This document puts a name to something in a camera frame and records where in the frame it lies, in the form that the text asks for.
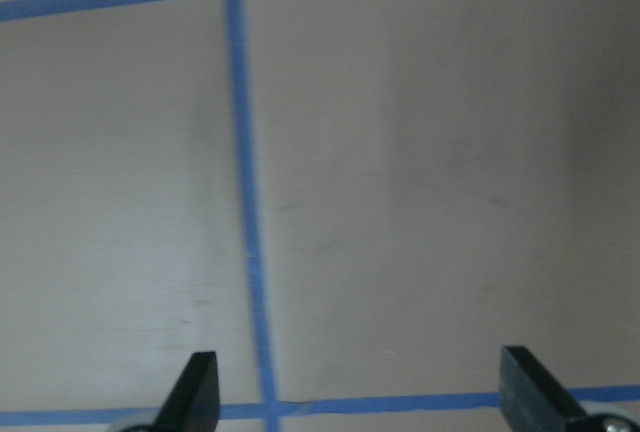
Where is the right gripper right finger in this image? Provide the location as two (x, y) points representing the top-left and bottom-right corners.
(499, 346), (590, 432)

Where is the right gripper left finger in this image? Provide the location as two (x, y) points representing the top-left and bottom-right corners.
(154, 351), (221, 432)

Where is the brown paper table cover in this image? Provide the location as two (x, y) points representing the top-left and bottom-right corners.
(1, 0), (639, 431)

